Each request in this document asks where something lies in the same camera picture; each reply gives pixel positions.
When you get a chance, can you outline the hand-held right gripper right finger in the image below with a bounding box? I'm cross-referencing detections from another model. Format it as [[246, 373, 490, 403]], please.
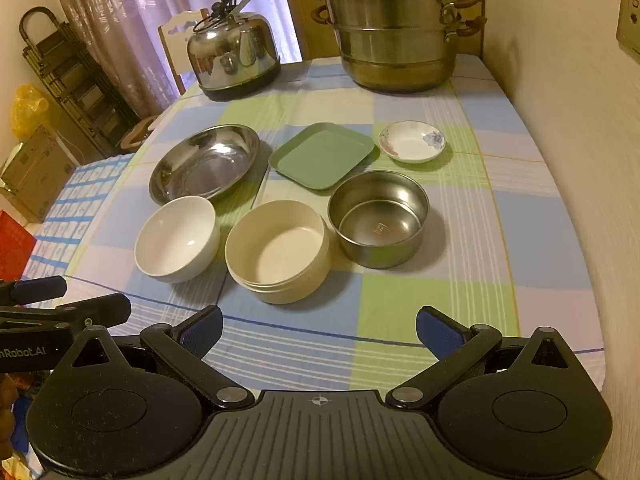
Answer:
[[386, 305, 584, 409]]

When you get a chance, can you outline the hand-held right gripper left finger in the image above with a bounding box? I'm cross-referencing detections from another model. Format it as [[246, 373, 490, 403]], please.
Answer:
[[64, 305, 256, 410]]

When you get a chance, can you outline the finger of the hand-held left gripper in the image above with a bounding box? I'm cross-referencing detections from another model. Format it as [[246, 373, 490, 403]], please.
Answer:
[[0, 275, 68, 307], [0, 293, 132, 340]]

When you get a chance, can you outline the white ceramic bowl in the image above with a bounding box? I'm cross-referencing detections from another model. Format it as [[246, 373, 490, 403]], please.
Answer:
[[134, 196, 221, 284]]

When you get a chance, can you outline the cream plastic bowl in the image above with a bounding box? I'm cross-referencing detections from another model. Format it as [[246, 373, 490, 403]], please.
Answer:
[[224, 200, 331, 305]]

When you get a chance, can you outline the stainless steel bowl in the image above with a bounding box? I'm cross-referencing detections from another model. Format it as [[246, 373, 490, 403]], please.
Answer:
[[327, 170, 431, 269]]

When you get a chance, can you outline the large shallow steel plate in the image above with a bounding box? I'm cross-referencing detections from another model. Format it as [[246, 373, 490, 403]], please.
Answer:
[[148, 124, 261, 207]]

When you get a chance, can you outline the small floral white dish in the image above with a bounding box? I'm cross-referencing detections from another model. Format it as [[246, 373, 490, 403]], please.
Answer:
[[378, 120, 447, 164]]

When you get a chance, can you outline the green square plate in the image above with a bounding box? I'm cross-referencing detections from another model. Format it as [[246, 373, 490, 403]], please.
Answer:
[[268, 122, 376, 192]]

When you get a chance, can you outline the plaid pastel tablecloth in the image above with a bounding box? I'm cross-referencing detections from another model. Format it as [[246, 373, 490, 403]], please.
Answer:
[[25, 55, 607, 396]]

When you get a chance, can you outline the red plastic crate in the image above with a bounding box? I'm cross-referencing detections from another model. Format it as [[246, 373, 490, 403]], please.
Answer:
[[0, 210, 38, 281]]

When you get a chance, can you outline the blue checked blanket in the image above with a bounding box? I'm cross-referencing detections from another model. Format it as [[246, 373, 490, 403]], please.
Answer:
[[22, 152, 137, 311]]

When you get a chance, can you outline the cardboard box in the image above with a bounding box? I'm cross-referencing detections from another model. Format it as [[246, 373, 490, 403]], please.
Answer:
[[0, 125, 78, 223]]

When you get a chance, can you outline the yellow plastic bag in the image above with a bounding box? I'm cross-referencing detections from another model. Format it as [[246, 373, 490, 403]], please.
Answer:
[[11, 84, 51, 136]]

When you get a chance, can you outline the black folding rack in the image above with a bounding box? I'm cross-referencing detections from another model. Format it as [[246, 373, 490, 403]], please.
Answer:
[[19, 6, 151, 158]]

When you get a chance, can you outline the wooden chair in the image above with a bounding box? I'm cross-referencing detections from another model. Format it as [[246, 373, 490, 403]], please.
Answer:
[[157, 10, 212, 96]]

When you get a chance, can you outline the stainless steel kettle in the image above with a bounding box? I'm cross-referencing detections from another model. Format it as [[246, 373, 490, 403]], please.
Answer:
[[186, 0, 282, 102]]

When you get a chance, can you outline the purple patterned curtain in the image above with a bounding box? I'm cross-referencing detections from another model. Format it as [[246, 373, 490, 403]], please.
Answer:
[[45, 0, 302, 121]]

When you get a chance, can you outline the stainless steel steamer pot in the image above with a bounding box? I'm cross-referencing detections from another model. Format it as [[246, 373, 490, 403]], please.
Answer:
[[307, 0, 490, 95]]

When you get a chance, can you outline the wall socket plate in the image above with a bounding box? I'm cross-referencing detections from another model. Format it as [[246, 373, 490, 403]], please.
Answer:
[[616, 0, 640, 58]]

